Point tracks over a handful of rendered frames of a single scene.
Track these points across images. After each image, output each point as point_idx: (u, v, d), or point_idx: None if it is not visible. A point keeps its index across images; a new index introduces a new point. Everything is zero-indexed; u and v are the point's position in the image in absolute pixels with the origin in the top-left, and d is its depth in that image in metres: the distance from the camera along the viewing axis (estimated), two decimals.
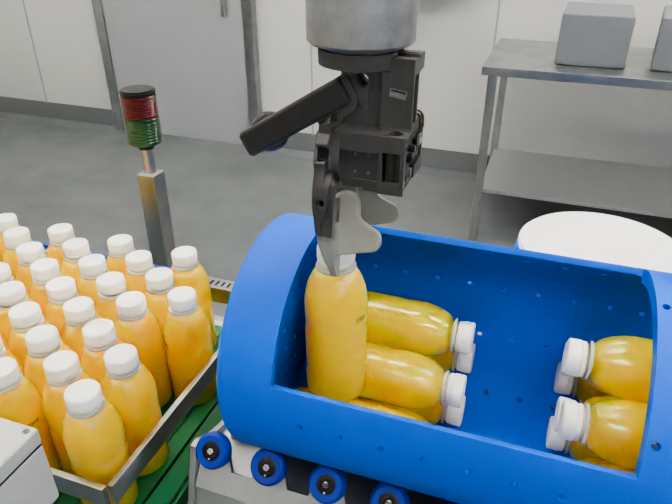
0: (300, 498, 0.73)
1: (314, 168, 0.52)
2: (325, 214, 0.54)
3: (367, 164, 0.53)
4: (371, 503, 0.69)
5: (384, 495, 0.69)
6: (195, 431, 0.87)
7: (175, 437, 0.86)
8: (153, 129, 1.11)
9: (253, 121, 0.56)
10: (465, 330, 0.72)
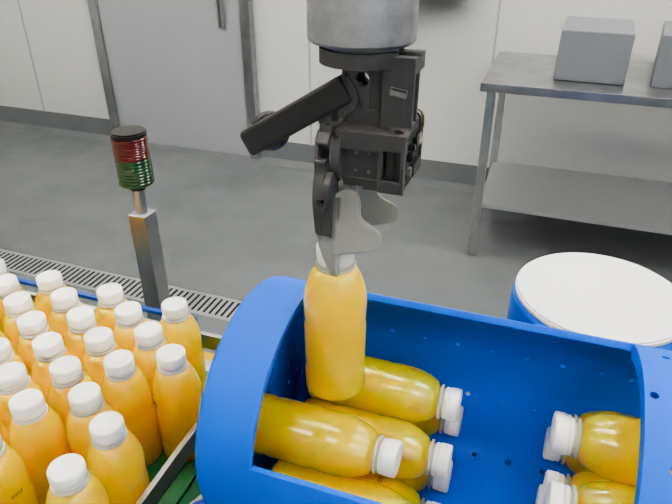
0: None
1: (314, 167, 0.53)
2: (325, 213, 0.54)
3: (367, 163, 0.53)
4: None
5: None
6: (185, 491, 0.85)
7: (164, 498, 0.84)
8: (144, 171, 1.09)
9: (254, 120, 0.56)
10: (451, 398, 0.71)
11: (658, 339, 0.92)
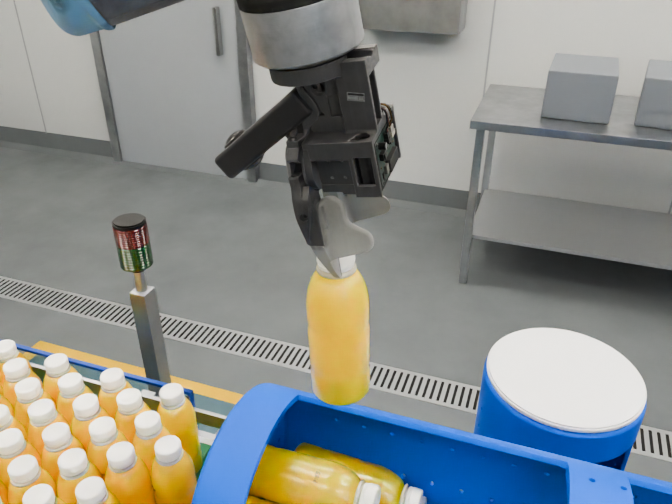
0: None
1: (290, 184, 0.52)
2: (312, 225, 0.54)
3: (342, 169, 0.52)
4: None
5: None
6: None
7: None
8: (144, 256, 1.18)
9: (225, 144, 0.56)
10: (412, 498, 0.80)
11: (613, 424, 1.01)
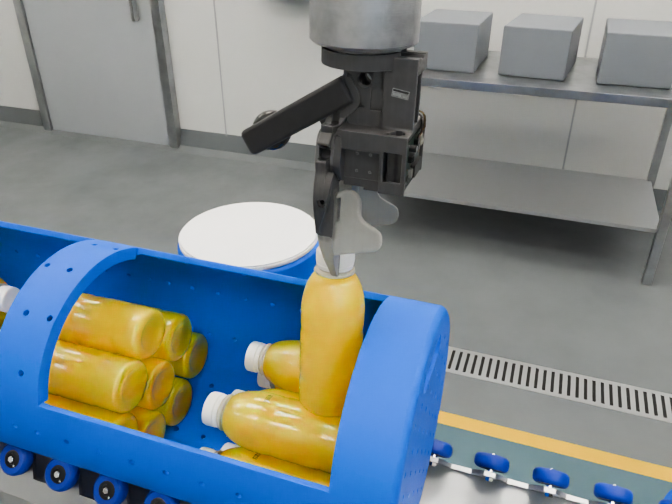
0: None
1: (315, 167, 0.53)
2: (326, 213, 0.54)
3: (368, 164, 0.53)
4: None
5: None
6: None
7: None
8: None
9: (255, 120, 0.56)
10: None
11: (262, 264, 1.11)
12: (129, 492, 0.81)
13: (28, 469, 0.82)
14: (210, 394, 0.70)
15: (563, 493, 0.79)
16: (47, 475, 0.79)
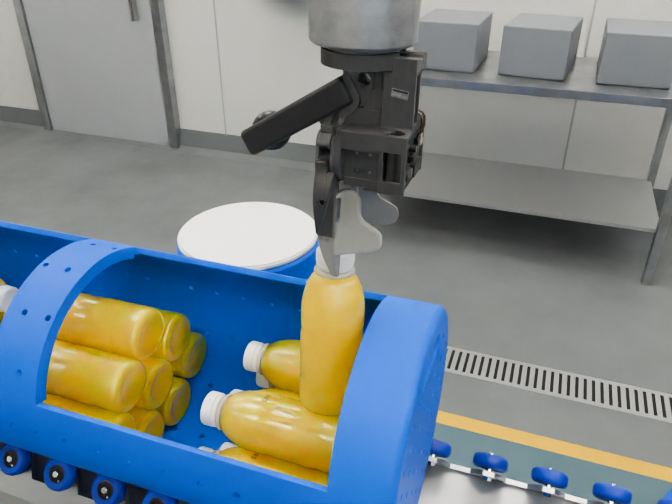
0: None
1: (315, 167, 0.52)
2: (326, 213, 0.54)
3: (368, 164, 0.53)
4: None
5: None
6: None
7: None
8: None
9: (255, 120, 0.56)
10: None
11: (261, 263, 1.11)
12: (128, 492, 0.81)
13: (27, 469, 0.82)
14: (209, 393, 0.70)
15: (562, 493, 0.79)
16: (46, 475, 0.79)
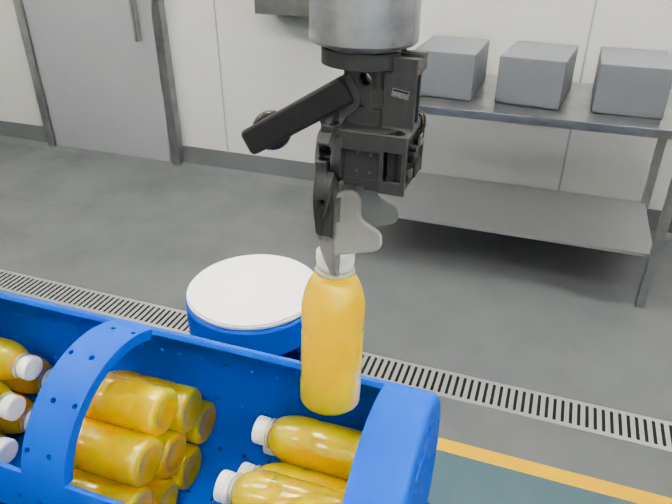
0: None
1: (315, 167, 0.53)
2: (326, 213, 0.54)
3: (368, 164, 0.53)
4: None
5: None
6: None
7: None
8: None
9: (255, 120, 0.56)
10: (22, 362, 0.96)
11: (266, 323, 1.17)
12: None
13: None
14: (221, 473, 0.77)
15: None
16: None
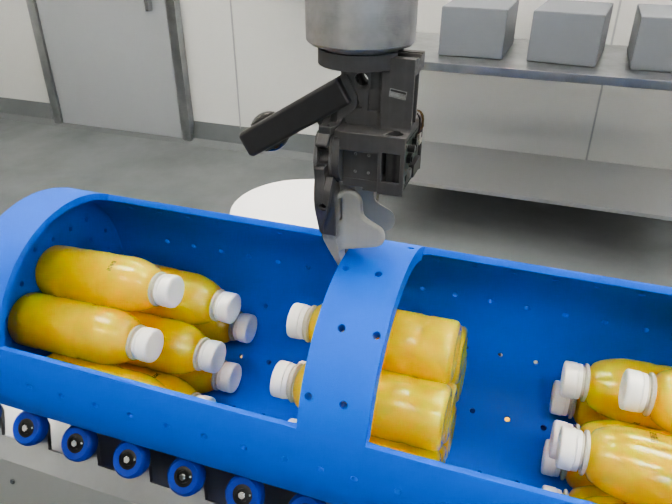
0: None
1: (314, 173, 0.53)
2: (328, 215, 0.55)
3: (367, 164, 0.53)
4: None
5: None
6: None
7: None
8: None
9: (253, 121, 0.56)
10: (222, 299, 0.75)
11: None
12: None
13: (96, 434, 0.75)
14: (564, 430, 0.56)
15: None
16: (123, 472, 0.72)
